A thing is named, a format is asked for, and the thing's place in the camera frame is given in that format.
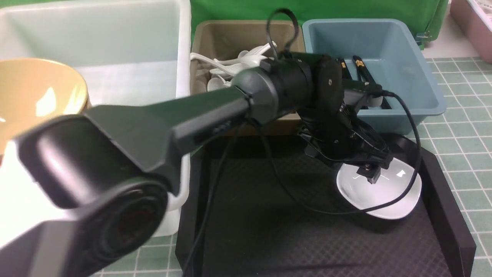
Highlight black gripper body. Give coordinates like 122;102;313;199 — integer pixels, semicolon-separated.
298;90;393;170

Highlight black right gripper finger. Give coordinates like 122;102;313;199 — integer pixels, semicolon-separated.
357;164;381;184

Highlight white sauce dish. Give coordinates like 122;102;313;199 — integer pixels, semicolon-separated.
337;158;422;220

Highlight black chopstick gold band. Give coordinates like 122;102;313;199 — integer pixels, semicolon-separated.
352;55;376;83

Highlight tan noodle bowl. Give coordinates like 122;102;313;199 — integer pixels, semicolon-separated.
0;58;91;154

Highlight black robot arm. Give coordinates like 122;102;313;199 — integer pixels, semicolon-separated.
1;52;391;277

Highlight black chopsticks in bin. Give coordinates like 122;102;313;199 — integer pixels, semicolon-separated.
337;58;352;80

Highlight green checked tablecloth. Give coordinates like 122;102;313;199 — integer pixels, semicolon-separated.
92;58;492;277

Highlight blue plastic chopstick bin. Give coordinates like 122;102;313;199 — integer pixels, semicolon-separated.
302;18;447;124

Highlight black serving tray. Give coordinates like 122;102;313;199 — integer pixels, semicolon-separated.
176;136;477;277

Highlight pile of white spoons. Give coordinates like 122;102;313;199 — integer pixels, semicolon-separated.
190;43;271;94

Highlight brown plastic spoon bin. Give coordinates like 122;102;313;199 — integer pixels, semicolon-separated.
190;20;306;136

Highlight pink plastic crate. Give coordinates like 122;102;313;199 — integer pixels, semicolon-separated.
450;0;492;64

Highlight large white plastic tub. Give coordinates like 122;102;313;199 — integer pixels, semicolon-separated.
1;0;191;237

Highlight black cable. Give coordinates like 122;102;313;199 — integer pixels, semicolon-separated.
181;8;422;277

